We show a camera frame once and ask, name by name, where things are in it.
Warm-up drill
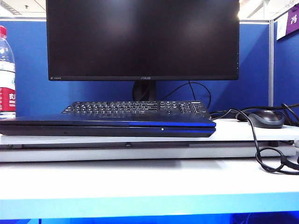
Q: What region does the black Hasee laptop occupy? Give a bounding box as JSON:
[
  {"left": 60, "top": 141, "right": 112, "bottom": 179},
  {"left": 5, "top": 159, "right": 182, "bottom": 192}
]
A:
[{"left": 0, "top": 116, "right": 217, "bottom": 137}]

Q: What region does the black desktop keyboard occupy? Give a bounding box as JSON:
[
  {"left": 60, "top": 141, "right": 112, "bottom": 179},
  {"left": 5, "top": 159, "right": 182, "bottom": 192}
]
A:
[{"left": 61, "top": 100, "right": 212, "bottom": 119}]

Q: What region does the black ASUS computer monitor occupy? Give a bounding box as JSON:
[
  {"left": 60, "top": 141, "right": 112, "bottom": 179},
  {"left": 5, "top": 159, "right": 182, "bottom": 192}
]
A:
[{"left": 45, "top": 0, "right": 241, "bottom": 102}]

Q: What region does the black and grey mouse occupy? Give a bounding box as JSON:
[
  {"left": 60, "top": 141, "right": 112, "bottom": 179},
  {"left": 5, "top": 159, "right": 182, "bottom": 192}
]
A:
[{"left": 248, "top": 110, "right": 286, "bottom": 129}]

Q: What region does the clear water bottle red label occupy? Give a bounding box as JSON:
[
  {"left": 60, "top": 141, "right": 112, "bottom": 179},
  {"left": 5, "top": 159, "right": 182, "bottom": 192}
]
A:
[{"left": 0, "top": 25, "right": 17, "bottom": 120}]

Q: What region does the white paper sign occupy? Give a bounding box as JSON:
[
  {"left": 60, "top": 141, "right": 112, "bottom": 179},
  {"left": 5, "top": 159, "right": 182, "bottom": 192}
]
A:
[{"left": 276, "top": 11, "right": 290, "bottom": 42}]

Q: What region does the purple sign white lettering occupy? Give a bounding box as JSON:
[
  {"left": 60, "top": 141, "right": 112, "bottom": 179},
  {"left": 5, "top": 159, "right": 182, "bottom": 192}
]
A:
[{"left": 286, "top": 3, "right": 299, "bottom": 37}]

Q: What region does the thin black monitor cable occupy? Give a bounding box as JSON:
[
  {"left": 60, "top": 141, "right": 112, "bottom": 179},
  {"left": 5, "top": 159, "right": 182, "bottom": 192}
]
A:
[
  {"left": 188, "top": 80, "right": 196, "bottom": 101},
  {"left": 160, "top": 81, "right": 212, "bottom": 113}
]

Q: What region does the thin black desk cable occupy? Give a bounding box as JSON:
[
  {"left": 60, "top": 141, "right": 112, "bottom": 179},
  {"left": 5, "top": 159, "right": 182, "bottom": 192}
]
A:
[{"left": 210, "top": 108, "right": 299, "bottom": 175}]

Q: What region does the silver partition post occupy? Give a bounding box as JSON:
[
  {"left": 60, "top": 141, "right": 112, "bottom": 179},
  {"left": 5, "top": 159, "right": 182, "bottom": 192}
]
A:
[{"left": 268, "top": 19, "right": 275, "bottom": 108}]

